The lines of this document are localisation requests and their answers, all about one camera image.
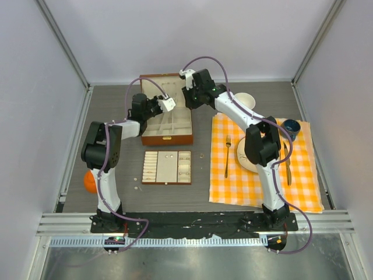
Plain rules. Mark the white slotted cable duct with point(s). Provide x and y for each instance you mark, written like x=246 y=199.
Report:
x=119 y=242

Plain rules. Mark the gold fork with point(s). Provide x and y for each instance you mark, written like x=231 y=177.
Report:
x=228 y=145

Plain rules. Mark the brown jewelry box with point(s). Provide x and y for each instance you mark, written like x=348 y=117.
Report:
x=171 y=128

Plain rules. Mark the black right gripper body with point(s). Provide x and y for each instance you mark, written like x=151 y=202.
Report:
x=193 y=97

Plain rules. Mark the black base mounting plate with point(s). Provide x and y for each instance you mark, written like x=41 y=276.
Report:
x=189 y=225

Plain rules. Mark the brown jewelry tray insert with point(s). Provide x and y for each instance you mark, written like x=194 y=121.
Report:
x=167 y=171

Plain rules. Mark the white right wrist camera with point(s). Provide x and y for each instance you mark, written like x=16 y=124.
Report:
x=187 y=74

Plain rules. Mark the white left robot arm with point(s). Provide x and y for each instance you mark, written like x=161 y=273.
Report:
x=101 y=153

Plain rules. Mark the decorated ceramic plate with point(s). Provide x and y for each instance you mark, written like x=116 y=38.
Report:
x=242 y=159

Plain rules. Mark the white ceramic bowl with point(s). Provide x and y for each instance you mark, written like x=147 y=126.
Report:
x=246 y=99

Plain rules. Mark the dark blue mug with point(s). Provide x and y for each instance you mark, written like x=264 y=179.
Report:
x=292 y=127

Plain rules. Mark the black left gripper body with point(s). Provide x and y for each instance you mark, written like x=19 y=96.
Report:
x=153 y=108

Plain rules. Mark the orange upturned bowl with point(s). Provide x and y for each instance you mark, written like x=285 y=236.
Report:
x=89 y=182

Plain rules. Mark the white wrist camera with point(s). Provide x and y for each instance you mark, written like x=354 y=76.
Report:
x=187 y=74
x=166 y=103

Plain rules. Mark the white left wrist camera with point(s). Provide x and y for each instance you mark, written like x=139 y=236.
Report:
x=166 y=103

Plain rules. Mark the yellow checkered cloth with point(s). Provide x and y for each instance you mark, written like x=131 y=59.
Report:
x=243 y=187

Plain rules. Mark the gold knife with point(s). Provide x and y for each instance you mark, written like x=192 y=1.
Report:
x=288 y=170

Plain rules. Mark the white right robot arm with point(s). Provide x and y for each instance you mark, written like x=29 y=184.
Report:
x=262 y=141

